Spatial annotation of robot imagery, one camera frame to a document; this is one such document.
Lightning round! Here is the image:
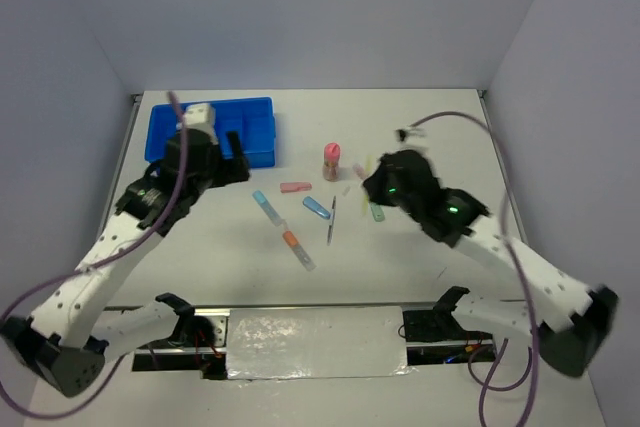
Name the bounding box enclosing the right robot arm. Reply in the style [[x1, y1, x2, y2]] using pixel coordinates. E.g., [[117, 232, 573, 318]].
[[363, 149, 619, 378]]

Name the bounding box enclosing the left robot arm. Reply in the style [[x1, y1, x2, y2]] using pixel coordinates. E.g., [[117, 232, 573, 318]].
[[1, 128, 250, 398]]

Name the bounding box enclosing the blue-capped highlighter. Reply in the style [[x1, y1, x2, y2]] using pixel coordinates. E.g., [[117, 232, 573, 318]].
[[252, 190, 283, 227]]

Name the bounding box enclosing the blue compartment tray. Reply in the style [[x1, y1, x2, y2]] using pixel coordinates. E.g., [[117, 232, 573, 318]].
[[144, 97, 276, 169]]

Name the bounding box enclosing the green correction tape case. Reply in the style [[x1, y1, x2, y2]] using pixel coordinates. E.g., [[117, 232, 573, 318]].
[[370, 203, 385, 222]]

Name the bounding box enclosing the purple highlighter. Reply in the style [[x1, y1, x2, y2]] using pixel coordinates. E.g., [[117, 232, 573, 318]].
[[353, 164, 368, 181]]

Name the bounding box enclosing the pink correction tape case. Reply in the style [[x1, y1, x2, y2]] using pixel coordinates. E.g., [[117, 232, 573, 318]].
[[279, 182, 312, 194]]

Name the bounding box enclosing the blue correction tape case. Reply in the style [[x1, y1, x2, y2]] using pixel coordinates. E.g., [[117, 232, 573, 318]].
[[302, 196, 331, 220]]

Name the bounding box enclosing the pink-lidded jar of clips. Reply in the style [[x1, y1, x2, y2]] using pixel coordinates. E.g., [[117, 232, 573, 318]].
[[322, 142, 341, 182]]

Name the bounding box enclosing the orange-capped highlighter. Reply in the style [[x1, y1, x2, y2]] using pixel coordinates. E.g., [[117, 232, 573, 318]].
[[282, 230, 316, 271]]

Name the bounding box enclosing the black and white pen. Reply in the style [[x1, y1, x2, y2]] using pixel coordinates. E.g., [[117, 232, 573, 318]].
[[327, 195, 337, 246]]

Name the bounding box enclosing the silver taped cover plate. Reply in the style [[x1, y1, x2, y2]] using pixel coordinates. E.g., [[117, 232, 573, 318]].
[[226, 306, 409, 380]]

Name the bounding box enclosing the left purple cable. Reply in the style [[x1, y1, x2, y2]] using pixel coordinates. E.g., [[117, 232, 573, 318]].
[[0, 91, 191, 421]]

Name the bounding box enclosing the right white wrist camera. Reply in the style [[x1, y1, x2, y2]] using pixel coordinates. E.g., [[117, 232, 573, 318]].
[[395, 126, 426, 143]]

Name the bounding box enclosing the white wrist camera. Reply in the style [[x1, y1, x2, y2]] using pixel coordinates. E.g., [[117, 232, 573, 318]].
[[395, 126, 426, 143], [176, 103, 218, 145]]

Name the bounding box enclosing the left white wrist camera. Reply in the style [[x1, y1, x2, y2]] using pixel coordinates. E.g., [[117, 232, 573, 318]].
[[176, 103, 218, 145]]

